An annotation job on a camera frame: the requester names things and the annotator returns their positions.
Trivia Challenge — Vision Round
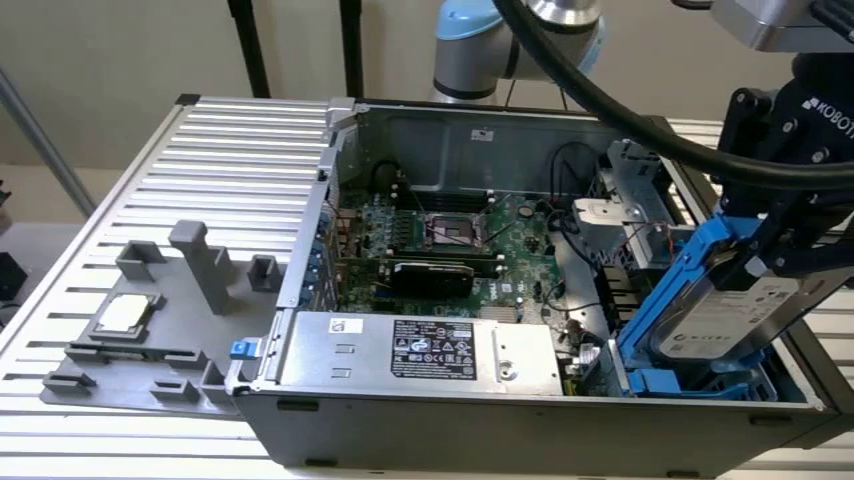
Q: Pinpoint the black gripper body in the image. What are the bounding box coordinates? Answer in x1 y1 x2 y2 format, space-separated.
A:
766 49 854 169

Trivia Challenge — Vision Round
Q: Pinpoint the disk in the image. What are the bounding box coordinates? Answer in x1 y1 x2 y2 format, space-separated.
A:
617 208 833 399

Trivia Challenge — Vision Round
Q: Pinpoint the silver metal disk bay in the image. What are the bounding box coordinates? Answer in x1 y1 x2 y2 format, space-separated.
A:
571 139 702 274

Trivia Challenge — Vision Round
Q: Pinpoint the blue disk carrier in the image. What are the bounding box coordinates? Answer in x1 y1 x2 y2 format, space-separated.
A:
626 367 781 402

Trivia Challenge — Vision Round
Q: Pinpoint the green motherboard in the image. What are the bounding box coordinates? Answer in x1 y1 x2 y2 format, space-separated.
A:
330 192 579 324

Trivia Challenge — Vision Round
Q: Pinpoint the CPU socket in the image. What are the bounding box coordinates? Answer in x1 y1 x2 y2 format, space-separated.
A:
414 210 494 247

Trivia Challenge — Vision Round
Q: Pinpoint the black graphics card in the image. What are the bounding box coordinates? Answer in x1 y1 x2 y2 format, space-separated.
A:
377 257 479 301

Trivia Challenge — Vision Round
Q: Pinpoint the black stand pole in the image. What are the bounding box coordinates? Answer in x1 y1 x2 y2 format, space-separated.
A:
226 0 274 100
338 0 367 100

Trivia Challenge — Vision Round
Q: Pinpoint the dark grey PC case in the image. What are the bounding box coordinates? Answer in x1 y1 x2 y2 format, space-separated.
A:
223 97 844 469

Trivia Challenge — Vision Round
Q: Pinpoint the silver power supply unit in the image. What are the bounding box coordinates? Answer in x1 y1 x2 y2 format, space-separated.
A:
274 310 567 397

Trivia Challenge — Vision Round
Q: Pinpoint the grey parts rack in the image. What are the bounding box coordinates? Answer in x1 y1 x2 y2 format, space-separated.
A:
38 218 290 417

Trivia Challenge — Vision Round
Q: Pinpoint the CPU chip silver lid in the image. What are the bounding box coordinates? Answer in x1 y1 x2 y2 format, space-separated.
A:
91 292 167 336

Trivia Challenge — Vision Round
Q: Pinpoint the grey metal pole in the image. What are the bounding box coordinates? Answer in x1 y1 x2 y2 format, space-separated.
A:
0 64 100 220

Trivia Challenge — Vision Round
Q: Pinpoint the black box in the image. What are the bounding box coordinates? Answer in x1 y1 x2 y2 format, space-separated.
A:
0 252 30 302

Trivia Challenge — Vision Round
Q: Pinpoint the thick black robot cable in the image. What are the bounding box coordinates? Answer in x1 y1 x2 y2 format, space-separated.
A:
491 0 854 187

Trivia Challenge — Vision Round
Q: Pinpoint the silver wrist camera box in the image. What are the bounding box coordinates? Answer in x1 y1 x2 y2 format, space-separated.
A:
706 0 854 54

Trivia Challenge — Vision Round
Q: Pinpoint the black wire loop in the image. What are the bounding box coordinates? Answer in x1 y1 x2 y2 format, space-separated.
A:
547 141 606 201

